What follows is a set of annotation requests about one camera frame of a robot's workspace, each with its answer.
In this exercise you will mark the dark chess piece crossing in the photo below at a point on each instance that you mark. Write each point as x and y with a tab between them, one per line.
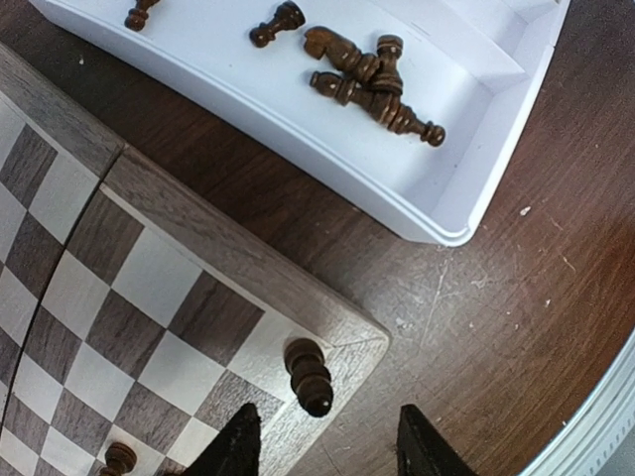
384	108

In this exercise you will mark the wooden chess board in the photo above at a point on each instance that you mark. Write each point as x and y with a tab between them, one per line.
133	311

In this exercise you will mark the aluminium front rail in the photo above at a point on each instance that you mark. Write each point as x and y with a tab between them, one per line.
604	420

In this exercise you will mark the dark chess knight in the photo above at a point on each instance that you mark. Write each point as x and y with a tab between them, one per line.
344	55

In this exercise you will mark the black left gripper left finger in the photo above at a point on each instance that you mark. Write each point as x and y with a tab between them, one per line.
235	451

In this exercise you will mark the white plastic divided tray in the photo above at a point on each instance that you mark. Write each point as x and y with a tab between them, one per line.
473	67

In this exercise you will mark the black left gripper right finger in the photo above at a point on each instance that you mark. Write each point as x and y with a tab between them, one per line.
422	450

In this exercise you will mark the dark chess pawn pile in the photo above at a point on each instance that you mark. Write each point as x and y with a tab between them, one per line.
387	78

